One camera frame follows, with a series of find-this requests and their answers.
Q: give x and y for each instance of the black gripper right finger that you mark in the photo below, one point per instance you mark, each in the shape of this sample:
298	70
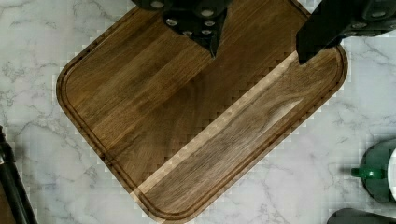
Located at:
334	20

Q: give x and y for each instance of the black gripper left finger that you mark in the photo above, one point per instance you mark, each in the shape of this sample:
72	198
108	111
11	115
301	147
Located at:
200	20

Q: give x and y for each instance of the dark wooden cutting board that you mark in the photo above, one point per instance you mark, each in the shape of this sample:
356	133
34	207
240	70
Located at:
177	126

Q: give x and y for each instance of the green mug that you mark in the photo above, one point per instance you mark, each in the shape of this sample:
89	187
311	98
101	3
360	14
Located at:
375	172

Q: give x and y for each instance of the dark grey object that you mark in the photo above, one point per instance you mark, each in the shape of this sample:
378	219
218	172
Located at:
354	216

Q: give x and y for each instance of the black metal drawer handle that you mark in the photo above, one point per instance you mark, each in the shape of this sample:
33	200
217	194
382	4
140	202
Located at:
17	198

